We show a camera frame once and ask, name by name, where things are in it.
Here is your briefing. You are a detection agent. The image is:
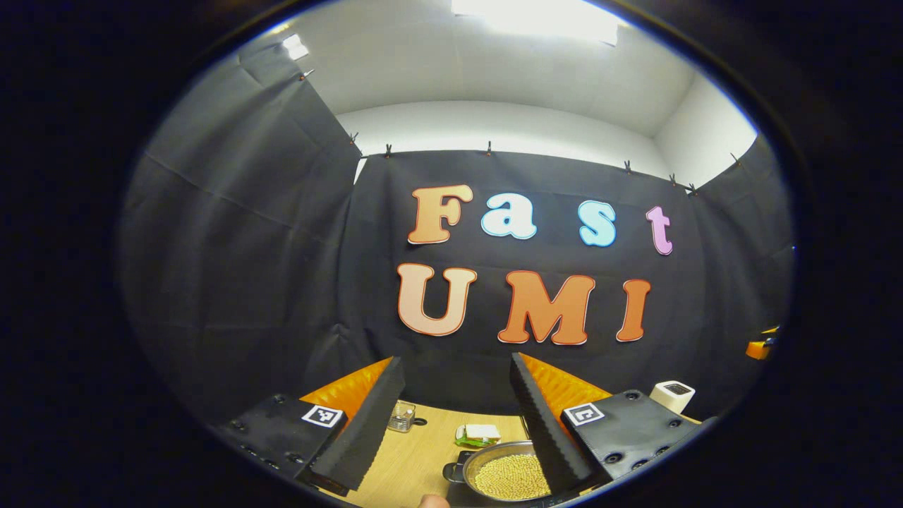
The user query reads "black induction cooktop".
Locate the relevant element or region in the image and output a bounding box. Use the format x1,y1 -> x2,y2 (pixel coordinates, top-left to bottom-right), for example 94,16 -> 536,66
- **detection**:
441,462 -> 586,508

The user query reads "ceiling light panel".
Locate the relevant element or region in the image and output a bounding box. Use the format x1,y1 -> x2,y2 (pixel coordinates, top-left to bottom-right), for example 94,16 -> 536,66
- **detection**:
451,0 -> 622,44

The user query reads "row of black cloth clips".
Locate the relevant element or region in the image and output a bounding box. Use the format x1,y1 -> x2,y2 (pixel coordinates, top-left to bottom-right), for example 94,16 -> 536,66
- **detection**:
300,69 -> 741,197

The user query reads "metal wire holder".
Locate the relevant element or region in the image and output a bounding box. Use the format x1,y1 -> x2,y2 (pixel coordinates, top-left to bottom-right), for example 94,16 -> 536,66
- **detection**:
387,400 -> 417,433

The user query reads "steel pot with black handle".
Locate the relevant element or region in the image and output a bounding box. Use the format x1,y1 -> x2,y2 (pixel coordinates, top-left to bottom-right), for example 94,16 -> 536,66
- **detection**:
442,440 -> 558,503

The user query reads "black backdrop cloth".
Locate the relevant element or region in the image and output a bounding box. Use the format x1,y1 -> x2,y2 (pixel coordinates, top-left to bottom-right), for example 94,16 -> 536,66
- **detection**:
116,28 -> 798,428

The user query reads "pile of yellow soybeans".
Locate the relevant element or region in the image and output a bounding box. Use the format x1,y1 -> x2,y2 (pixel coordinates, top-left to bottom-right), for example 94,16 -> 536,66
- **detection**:
474,454 -> 552,500

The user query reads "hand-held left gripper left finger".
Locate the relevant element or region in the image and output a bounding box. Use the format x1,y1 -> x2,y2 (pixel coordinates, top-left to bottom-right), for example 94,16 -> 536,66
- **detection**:
215,356 -> 406,495

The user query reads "sandwich on white plate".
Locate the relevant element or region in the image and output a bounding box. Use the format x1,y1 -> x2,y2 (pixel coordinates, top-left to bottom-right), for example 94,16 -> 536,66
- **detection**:
454,423 -> 503,449

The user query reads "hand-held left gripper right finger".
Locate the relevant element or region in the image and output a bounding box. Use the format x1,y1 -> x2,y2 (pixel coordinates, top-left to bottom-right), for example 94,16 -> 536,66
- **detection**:
509,351 -> 706,495

